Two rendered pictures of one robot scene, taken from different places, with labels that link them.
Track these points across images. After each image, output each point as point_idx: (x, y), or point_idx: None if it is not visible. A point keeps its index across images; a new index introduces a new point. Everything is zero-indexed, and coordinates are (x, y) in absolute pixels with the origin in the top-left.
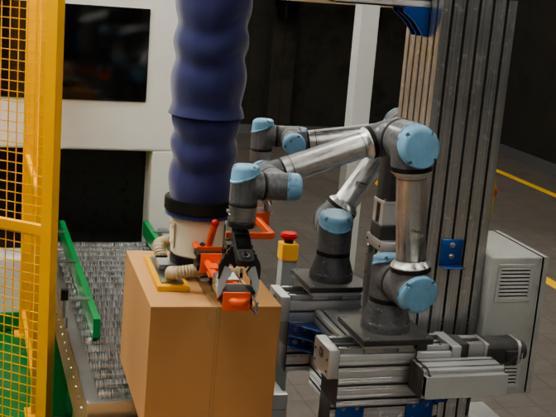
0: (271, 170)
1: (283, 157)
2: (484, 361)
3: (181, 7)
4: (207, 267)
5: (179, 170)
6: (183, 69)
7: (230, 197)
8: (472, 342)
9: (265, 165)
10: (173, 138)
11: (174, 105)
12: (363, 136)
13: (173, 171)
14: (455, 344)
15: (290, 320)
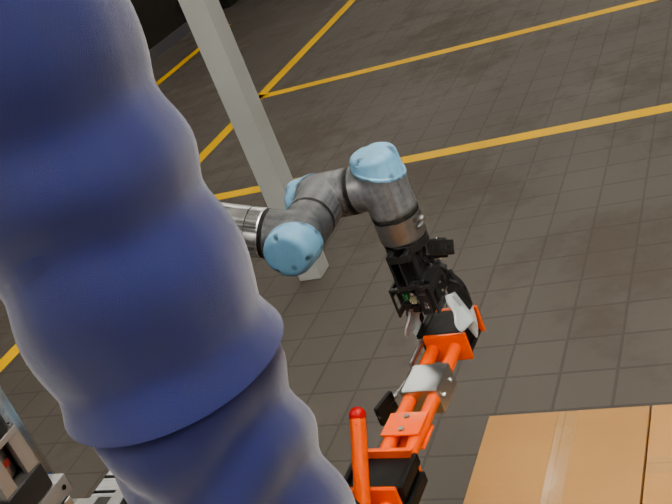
0: (318, 186)
1: (257, 209)
2: (114, 484)
3: (137, 24)
4: (422, 437)
5: (321, 453)
6: (219, 201)
7: (413, 195)
8: (88, 502)
9: (303, 206)
10: (292, 412)
11: (261, 320)
12: None
13: (330, 477)
14: (119, 492)
15: None
